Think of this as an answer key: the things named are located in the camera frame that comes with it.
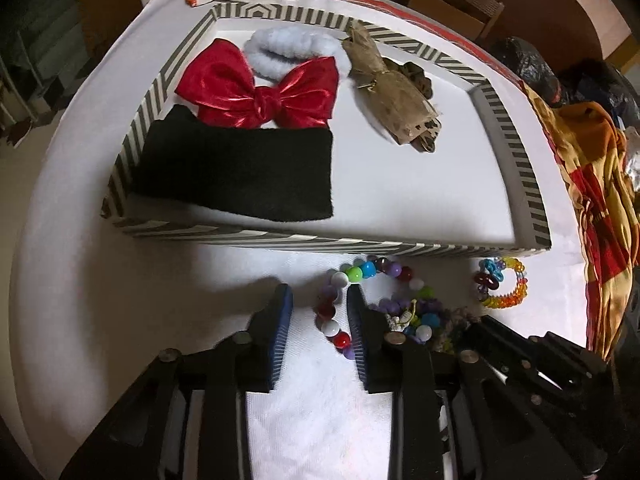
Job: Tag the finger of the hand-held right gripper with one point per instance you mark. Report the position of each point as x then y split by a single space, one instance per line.
525 365
570 355

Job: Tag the brown bow scrunchie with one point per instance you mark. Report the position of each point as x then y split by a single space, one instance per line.
395 95

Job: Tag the round brown wooden tabletop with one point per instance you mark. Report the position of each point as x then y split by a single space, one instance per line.
565 5

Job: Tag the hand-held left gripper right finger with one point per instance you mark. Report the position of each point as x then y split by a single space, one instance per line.
357 342

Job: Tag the striped shallow box tray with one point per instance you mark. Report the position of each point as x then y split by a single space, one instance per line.
425 195

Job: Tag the orange and red blanket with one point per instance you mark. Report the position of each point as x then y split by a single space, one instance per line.
585 160

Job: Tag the white fluffy scrunchie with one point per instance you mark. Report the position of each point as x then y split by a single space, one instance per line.
295 42

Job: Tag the black plastic bag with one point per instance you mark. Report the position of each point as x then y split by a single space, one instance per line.
600 85
525 67

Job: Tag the white tablecloth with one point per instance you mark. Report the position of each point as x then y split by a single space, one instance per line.
125 310

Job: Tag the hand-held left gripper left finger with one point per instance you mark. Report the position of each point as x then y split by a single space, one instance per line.
280 332

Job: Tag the black headband with red bow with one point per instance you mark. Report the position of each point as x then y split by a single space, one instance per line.
235 170

